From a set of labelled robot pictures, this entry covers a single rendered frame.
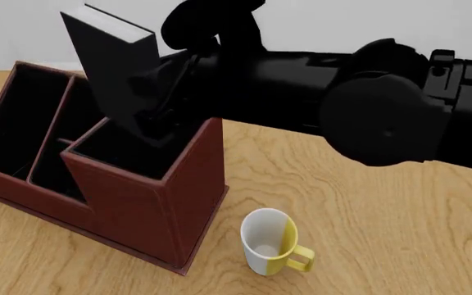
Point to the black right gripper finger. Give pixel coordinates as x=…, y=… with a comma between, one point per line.
x=157, y=133
x=150, y=80

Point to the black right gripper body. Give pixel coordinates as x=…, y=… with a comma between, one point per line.
x=197, y=89

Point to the dark hardcover book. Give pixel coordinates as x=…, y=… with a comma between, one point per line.
x=101, y=61

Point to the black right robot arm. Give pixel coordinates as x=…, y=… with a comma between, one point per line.
x=342, y=92

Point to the red-brown desk caddy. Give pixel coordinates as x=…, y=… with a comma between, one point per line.
x=129, y=199

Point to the white and yellow mug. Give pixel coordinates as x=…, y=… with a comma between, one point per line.
x=266, y=242

